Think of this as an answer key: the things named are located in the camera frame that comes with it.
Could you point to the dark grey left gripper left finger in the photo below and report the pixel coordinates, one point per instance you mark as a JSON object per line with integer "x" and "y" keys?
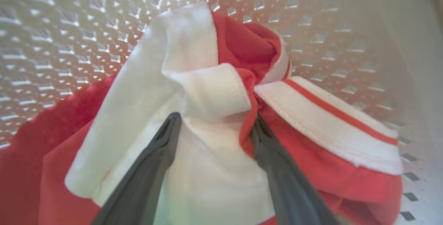
{"x": 148, "y": 173}

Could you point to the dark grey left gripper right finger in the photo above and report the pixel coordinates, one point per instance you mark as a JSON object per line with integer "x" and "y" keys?
{"x": 287, "y": 183}

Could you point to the white perforated laundry basket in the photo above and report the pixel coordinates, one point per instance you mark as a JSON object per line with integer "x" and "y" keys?
{"x": 69, "y": 27}

